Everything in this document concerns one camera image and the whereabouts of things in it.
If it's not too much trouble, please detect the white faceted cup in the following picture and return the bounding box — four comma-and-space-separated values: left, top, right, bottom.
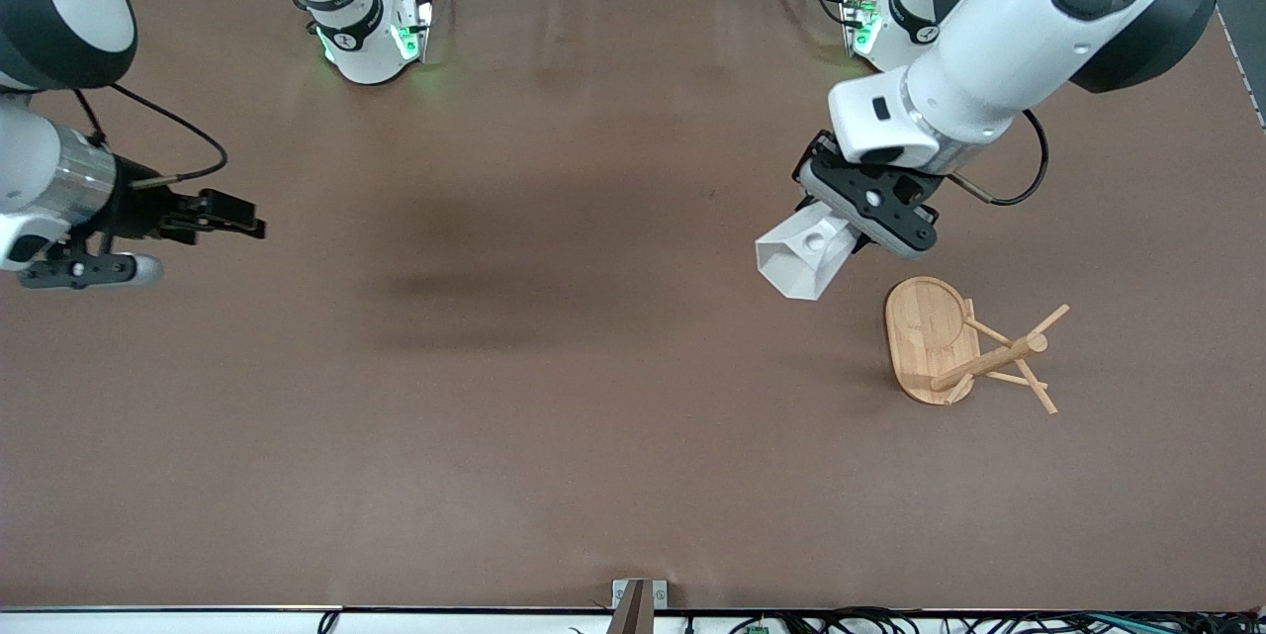
756, 202, 863, 302

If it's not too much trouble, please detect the wooden cup rack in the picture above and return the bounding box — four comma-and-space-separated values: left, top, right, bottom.
884, 276, 1071, 415

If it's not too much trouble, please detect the table cover sheet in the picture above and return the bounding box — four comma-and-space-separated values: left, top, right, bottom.
0, 0, 1266, 611

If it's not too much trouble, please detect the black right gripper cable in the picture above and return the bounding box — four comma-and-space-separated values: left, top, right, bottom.
74, 83, 230, 190

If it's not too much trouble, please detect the black cable bundle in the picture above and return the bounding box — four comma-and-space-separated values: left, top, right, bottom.
727, 606, 1266, 634

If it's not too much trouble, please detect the metal mounting bracket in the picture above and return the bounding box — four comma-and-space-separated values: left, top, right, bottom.
611, 579, 670, 611

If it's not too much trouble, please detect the dark camera mast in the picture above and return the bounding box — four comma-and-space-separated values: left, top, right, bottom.
608, 582, 656, 634

